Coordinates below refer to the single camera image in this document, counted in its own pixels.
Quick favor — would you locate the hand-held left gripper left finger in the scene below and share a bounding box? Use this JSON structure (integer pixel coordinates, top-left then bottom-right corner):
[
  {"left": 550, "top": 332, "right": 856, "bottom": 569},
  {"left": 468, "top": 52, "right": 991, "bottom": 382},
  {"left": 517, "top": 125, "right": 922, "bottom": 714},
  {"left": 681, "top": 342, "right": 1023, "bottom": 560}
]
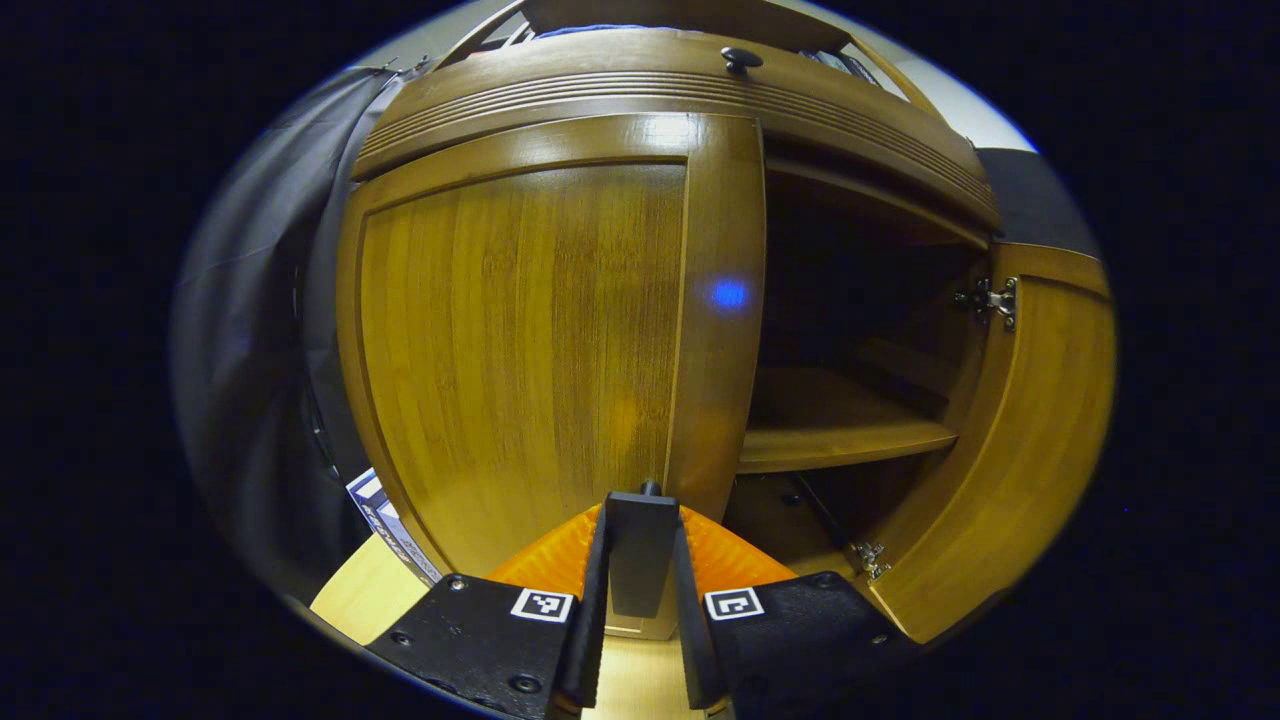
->
[{"left": 365, "top": 503, "right": 611, "bottom": 720}]

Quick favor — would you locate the metal door hinge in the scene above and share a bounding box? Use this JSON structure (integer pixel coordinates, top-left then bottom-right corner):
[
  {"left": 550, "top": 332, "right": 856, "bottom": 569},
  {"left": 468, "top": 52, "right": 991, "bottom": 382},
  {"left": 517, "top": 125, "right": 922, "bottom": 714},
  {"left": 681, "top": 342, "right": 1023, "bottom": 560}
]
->
[
  {"left": 850, "top": 540, "right": 893, "bottom": 583},
  {"left": 955, "top": 277, "right": 1019, "bottom": 331}
]

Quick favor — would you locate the wooden cabinet door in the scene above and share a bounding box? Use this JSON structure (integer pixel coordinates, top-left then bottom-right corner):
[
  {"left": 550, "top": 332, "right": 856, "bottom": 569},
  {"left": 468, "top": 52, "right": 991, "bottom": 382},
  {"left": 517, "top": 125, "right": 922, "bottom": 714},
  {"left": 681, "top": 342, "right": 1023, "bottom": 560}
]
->
[
  {"left": 865, "top": 243, "right": 1118, "bottom": 644},
  {"left": 338, "top": 112, "right": 767, "bottom": 641}
]

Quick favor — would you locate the black door handle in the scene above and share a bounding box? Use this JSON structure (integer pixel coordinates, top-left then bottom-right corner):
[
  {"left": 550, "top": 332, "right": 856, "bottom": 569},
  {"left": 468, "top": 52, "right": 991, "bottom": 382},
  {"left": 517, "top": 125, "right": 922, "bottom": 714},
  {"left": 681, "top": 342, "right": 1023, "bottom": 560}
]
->
[{"left": 607, "top": 480, "right": 681, "bottom": 619}]

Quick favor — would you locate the blue white printed box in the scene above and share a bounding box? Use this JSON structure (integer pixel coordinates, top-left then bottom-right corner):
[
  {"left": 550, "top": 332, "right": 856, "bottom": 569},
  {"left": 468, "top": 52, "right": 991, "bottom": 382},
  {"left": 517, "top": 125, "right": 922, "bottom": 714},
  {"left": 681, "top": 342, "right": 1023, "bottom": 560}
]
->
[{"left": 345, "top": 468, "right": 443, "bottom": 588}]

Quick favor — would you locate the wooden inner shelf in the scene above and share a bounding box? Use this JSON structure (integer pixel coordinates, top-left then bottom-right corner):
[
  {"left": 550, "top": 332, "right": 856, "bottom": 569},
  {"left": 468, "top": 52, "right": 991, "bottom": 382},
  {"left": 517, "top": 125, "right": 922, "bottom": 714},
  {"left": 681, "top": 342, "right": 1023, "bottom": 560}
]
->
[{"left": 738, "top": 365, "right": 959, "bottom": 474}]

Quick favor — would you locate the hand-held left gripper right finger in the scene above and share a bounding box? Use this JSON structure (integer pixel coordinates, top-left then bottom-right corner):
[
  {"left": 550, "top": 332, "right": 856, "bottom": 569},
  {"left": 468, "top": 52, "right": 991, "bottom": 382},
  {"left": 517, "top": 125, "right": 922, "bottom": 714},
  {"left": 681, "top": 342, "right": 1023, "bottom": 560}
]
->
[{"left": 672, "top": 505, "right": 926, "bottom": 711}]

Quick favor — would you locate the black backdrop cloth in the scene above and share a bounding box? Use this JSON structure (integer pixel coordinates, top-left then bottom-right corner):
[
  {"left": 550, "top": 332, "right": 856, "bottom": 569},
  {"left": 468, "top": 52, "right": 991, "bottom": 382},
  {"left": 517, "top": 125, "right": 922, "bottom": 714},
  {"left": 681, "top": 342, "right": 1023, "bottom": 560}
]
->
[
  {"left": 172, "top": 62, "right": 401, "bottom": 601},
  {"left": 975, "top": 147, "right": 1101, "bottom": 259}
]

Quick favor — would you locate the wooden double-door shoe cabinet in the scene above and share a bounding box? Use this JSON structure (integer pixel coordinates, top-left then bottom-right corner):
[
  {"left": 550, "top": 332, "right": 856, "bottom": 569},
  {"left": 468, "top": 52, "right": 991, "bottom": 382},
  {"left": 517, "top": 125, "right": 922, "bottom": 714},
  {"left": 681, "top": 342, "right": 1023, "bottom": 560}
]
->
[{"left": 335, "top": 0, "right": 1118, "bottom": 646}]

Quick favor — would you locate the wooden cabinet drawer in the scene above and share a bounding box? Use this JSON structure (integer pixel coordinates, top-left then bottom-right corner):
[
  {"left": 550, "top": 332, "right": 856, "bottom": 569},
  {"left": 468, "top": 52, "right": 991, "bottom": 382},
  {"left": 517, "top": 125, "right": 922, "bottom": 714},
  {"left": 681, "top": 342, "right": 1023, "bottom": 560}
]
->
[{"left": 352, "top": 28, "right": 1001, "bottom": 231}]

